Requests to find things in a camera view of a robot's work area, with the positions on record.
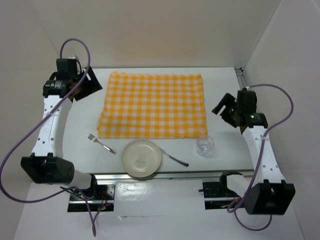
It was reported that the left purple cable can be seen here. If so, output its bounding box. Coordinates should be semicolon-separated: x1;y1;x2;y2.
0;38;106;237

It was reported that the clear plastic cup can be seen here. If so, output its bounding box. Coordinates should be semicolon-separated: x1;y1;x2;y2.
196;135;215;158

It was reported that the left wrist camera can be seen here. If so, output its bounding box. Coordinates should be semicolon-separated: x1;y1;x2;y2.
56;55;82;76

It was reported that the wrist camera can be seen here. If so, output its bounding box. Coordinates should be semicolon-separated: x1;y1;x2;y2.
236;88;257;109
56;55;82;76

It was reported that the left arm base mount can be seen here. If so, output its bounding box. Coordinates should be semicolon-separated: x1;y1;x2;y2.
67;182;116;213

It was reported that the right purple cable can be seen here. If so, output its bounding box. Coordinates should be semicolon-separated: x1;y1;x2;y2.
226;83;295;231

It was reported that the silver spoon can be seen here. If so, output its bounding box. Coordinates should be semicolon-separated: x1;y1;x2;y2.
159;147;189;167

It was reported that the yellow white checkered cloth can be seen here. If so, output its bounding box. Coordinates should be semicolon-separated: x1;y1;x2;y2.
97;71;208;139

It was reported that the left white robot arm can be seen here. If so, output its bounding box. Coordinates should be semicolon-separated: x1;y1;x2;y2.
20;67;102;200

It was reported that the purple cable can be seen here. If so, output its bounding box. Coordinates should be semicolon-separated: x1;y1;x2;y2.
0;38;106;237
226;83;295;231

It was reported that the silver fork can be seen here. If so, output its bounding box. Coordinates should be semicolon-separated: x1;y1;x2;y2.
85;133;117;155

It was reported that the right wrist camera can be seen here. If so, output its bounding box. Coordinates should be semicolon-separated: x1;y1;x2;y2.
236;88;257;109

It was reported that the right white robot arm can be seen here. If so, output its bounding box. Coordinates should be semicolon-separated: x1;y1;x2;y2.
212;90;296;215

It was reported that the cream round plate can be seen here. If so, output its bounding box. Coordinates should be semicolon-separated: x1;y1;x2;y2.
121;139;162;178

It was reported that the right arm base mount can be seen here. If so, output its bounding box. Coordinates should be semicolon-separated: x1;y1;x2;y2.
199;181;239;210

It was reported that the aluminium rail frame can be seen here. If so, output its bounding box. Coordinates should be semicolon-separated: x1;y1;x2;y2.
39;67;276;182

